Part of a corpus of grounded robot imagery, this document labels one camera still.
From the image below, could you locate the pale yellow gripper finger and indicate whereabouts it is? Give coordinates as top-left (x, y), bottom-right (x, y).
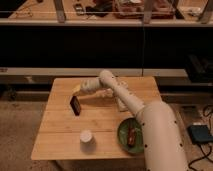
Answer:
top-left (73, 85), bottom-right (81, 94)

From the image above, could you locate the dark eraser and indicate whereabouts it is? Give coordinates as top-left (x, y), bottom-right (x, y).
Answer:
top-left (70, 96), bottom-right (81, 116)

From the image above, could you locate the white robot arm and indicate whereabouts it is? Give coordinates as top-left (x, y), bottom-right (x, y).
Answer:
top-left (73, 70), bottom-right (189, 171)

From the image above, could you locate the wooden table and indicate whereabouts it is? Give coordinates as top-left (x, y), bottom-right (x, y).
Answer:
top-left (31, 77), bottom-right (161, 160)

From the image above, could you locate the white crumpled object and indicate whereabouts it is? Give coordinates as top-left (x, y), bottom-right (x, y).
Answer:
top-left (116, 97), bottom-right (128, 112)

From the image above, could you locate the white paper cup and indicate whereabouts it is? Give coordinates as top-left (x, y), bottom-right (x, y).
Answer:
top-left (80, 130), bottom-right (93, 144)

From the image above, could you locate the green round plate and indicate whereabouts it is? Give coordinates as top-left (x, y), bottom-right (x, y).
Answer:
top-left (117, 118), bottom-right (144, 155)

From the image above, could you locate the red sausage on plate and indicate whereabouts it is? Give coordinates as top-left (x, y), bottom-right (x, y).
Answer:
top-left (127, 127), bottom-right (136, 147)

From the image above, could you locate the dark remote on shelf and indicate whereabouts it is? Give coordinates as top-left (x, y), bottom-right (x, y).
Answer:
top-left (73, 3), bottom-right (85, 16)

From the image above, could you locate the tray of items on shelf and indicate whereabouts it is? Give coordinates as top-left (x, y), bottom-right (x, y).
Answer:
top-left (113, 0), bottom-right (175, 19)

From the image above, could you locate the black device right background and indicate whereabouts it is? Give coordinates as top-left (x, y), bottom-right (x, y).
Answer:
top-left (185, 55), bottom-right (213, 83)

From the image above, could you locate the black box on floor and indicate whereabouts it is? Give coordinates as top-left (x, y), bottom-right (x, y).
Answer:
top-left (187, 125), bottom-right (213, 144)

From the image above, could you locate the black floor cable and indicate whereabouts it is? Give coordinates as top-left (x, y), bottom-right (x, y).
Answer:
top-left (186, 104), bottom-right (213, 171)

